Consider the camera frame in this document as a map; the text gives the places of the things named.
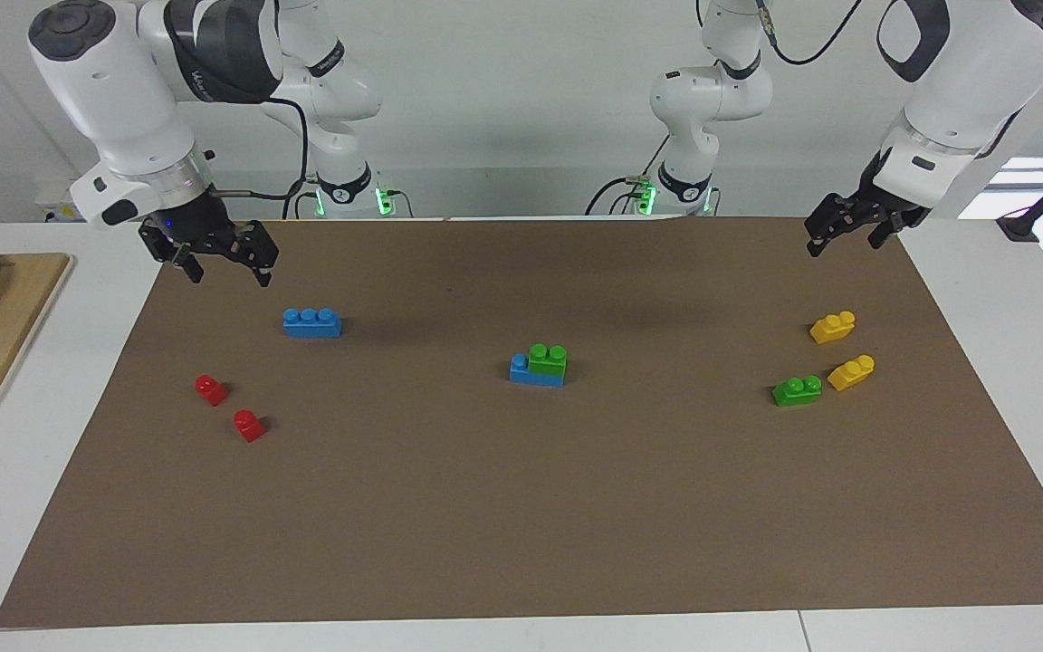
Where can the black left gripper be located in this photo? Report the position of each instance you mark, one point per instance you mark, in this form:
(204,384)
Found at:
(884,206)

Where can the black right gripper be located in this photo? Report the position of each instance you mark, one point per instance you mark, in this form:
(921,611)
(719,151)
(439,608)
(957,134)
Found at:
(205,231)

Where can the blue three-stud toy brick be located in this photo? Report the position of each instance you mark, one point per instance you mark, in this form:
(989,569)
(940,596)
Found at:
(312,324)
(526,376)

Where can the green two-stud toy brick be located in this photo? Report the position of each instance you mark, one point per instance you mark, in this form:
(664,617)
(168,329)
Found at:
(797,391)
(547,360)

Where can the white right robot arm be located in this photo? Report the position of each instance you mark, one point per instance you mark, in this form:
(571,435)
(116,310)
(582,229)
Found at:
(114,91)

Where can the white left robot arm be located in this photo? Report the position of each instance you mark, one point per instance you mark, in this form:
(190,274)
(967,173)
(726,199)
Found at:
(965,91)

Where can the yellow two-stud toy brick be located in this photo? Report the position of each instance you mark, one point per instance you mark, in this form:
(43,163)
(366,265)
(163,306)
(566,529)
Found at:
(832,328)
(851,373)

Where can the red one-stud toy brick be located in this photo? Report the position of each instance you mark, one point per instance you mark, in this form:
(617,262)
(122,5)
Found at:
(211,390)
(249,426)

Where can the brown table mat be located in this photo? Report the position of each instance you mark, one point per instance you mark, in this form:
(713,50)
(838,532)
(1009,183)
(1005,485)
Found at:
(521,498)

